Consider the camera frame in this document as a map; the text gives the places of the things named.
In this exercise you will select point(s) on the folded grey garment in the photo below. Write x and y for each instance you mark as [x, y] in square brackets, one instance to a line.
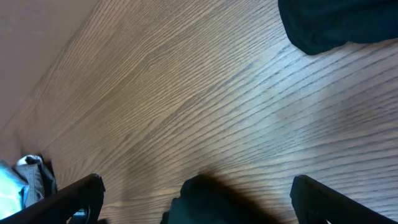
[40, 182]

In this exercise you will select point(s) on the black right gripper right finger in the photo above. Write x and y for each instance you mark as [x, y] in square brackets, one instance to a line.
[315, 203]

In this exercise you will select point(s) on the black polo shirt with logo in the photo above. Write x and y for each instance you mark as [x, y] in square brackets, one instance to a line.
[204, 200]

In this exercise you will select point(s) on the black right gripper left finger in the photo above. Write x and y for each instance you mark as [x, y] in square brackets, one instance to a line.
[80, 202]

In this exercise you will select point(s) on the plain black t-shirt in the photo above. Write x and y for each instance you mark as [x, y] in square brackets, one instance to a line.
[317, 26]

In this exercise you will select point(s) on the folded light blue garment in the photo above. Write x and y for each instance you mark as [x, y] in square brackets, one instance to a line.
[12, 191]

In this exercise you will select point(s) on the white folded cloth underneath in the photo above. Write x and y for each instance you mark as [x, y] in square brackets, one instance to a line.
[28, 160]

